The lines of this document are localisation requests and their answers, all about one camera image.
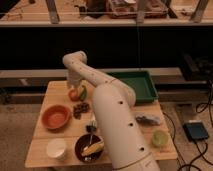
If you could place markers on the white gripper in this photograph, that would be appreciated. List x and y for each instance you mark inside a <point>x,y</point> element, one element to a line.
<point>73,79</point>

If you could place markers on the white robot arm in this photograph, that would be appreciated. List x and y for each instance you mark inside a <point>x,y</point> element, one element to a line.
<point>112,101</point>

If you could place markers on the white paper cup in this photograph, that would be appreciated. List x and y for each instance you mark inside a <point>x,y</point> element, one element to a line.
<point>56,148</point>

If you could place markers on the green chili pepper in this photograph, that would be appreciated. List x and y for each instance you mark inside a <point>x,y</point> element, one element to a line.
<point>83,94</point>

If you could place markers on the dark grape bunch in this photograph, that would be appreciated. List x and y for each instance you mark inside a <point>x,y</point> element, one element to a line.
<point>80,108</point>

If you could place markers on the orange plastic bowl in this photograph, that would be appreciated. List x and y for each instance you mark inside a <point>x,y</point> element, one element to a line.
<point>55,117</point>

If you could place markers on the dark brown bowl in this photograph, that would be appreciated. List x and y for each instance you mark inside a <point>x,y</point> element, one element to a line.
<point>83,142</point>

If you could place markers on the green plastic tray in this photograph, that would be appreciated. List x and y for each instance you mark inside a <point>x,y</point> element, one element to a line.
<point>142,84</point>

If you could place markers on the yellow corn cob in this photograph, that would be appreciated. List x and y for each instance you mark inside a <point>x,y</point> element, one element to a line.
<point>96,147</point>

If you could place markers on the crumpled dark plastic bag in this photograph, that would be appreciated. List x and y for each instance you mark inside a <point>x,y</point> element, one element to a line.
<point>148,119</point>

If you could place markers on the light green small bowl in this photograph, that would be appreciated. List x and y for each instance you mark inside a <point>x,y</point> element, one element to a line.
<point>159,138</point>

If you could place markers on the dark foot pedal box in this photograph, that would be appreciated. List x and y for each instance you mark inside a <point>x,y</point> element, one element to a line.
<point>195,131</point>

